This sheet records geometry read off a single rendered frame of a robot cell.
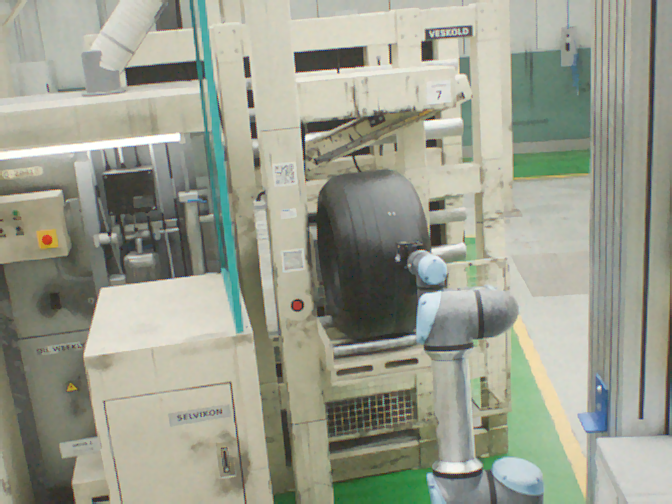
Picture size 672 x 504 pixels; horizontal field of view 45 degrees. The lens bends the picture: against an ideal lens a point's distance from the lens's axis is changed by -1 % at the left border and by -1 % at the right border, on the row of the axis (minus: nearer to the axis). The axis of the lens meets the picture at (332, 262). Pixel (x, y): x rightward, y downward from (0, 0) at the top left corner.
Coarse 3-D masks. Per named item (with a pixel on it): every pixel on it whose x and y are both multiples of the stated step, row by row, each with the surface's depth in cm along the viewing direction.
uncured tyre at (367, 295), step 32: (320, 192) 282; (352, 192) 262; (384, 192) 263; (416, 192) 269; (320, 224) 296; (352, 224) 256; (384, 224) 256; (416, 224) 258; (320, 256) 301; (352, 256) 255; (384, 256) 255; (352, 288) 257; (384, 288) 257; (352, 320) 265; (384, 320) 264
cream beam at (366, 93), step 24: (360, 72) 301; (384, 72) 291; (408, 72) 287; (432, 72) 289; (312, 96) 282; (336, 96) 284; (360, 96) 286; (384, 96) 287; (408, 96) 289; (312, 120) 285
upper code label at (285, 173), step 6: (294, 162) 261; (276, 168) 260; (282, 168) 261; (288, 168) 261; (294, 168) 261; (276, 174) 261; (282, 174) 261; (288, 174) 262; (294, 174) 262; (276, 180) 261; (282, 180) 262; (288, 180) 262; (294, 180) 263
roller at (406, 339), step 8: (384, 336) 277; (392, 336) 277; (400, 336) 277; (408, 336) 278; (336, 344) 274; (344, 344) 274; (352, 344) 274; (360, 344) 275; (368, 344) 275; (376, 344) 275; (384, 344) 276; (392, 344) 276; (400, 344) 277; (408, 344) 278; (416, 344) 279; (336, 352) 273; (344, 352) 274; (352, 352) 274; (360, 352) 275; (368, 352) 276
